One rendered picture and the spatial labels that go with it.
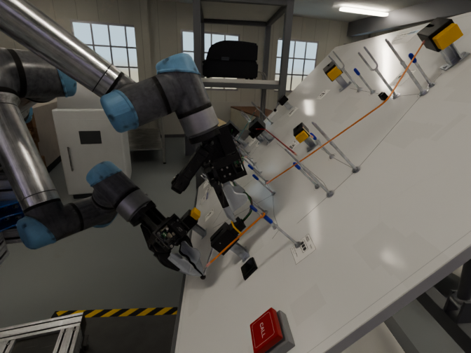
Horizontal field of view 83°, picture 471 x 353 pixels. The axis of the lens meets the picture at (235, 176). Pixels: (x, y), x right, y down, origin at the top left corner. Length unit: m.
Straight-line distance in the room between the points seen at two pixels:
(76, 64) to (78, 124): 2.88
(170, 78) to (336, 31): 8.17
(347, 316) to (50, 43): 0.68
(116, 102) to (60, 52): 0.17
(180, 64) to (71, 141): 3.09
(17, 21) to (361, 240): 0.70
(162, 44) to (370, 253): 6.74
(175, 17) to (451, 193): 6.85
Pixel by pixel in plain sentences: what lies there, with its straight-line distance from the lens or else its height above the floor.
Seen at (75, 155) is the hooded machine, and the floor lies 0.56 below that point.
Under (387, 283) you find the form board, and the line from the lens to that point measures 0.42.
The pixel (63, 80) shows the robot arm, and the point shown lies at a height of 1.44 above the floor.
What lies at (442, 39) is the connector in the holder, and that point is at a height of 1.54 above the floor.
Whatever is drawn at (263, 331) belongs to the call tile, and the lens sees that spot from 0.47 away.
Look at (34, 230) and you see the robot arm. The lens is 0.71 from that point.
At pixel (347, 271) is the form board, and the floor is 1.19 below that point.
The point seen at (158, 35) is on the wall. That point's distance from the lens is 6.99.
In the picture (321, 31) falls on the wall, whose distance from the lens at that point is 8.36.
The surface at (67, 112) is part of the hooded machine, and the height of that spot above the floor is 1.05.
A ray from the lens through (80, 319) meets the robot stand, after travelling 1.81.
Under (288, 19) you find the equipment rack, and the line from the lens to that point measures 1.53.
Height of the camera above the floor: 1.46
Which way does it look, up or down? 20 degrees down
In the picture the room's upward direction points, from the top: 2 degrees clockwise
